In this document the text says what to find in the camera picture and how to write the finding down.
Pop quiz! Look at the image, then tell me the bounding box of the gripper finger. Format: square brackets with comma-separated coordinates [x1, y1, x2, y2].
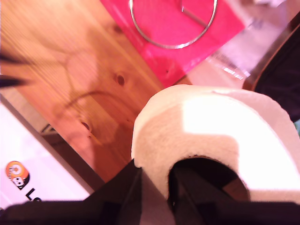
[0, 54, 24, 65]
[84, 159, 143, 207]
[0, 75, 32, 89]
[167, 167, 235, 208]

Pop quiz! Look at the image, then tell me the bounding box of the white paper towel roll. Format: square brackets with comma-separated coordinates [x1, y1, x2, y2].
[130, 84, 300, 225]

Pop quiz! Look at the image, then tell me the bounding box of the metal wire towel stand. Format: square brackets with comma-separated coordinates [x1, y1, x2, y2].
[128, 0, 218, 50]

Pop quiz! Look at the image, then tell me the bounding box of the white box with orange logo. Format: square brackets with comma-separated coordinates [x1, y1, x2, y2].
[0, 103, 91, 209]

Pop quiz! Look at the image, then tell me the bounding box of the clear plastic sleeve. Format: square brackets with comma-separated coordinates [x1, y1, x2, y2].
[187, 50, 251, 91]

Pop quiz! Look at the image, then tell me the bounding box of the red flat envelope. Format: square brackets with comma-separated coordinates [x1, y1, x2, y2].
[100, 0, 246, 89]

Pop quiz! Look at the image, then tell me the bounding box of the black quilted zip pouch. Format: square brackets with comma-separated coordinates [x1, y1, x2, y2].
[242, 11, 300, 123]

